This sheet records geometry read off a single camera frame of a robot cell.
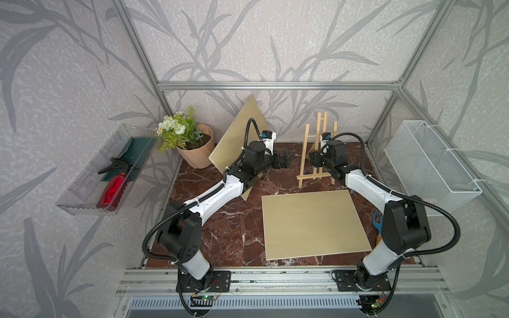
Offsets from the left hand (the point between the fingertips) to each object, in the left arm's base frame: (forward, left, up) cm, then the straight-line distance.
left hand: (287, 153), depth 79 cm
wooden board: (+6, +23, 0) cm, 23 cm away
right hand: (+9, -15, -9) cm, 19 cm away
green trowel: (-6, +57, +5) cm, 57 cm away
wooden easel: (+13, -15, +1) cm, 20 cm away
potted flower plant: (+18, +45, -12) cm, 50 cm away
